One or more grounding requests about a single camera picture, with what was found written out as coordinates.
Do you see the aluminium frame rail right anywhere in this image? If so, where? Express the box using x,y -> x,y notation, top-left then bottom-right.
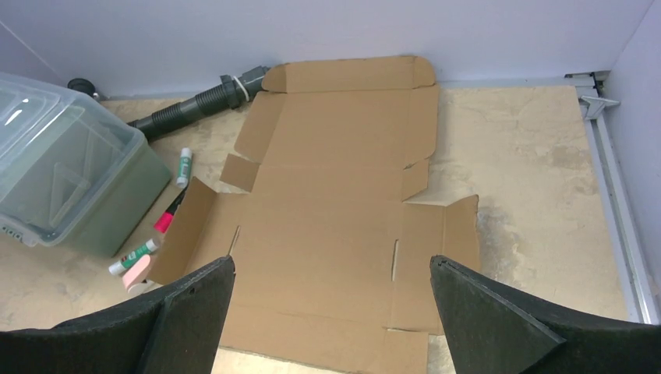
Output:
564,71 -> 660,325

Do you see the brown cardboard box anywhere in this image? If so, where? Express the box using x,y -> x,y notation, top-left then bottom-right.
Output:
149,56 -> 480,373

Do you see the green white glue stick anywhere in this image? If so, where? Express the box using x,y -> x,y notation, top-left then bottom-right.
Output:
175,147 -> 193,189
108,238 -> 161,276

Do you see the green white glue stick near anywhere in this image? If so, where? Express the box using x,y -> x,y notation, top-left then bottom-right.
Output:
108,238 -> 161,276

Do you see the green white glue stick far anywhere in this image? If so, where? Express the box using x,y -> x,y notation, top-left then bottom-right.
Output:
175,147 -> 193,189

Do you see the clear plastic storage box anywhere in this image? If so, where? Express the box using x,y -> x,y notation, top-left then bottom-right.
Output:
1,73 -> 171,257

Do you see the pale pink correction tape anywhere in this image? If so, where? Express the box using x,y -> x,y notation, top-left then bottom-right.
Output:
122,255 -> 153,297

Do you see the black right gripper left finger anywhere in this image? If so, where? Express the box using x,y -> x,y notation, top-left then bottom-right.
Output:
1,256 -> 235,373

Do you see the dark grey corrugated pipe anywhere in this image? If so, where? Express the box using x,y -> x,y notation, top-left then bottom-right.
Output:
128,65 -> 269,141

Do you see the small black round knob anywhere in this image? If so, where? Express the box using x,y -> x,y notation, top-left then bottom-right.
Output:
67,78 -> 100,101

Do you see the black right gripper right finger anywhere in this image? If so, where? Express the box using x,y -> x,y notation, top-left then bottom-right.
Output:
429,256 -> 660,373

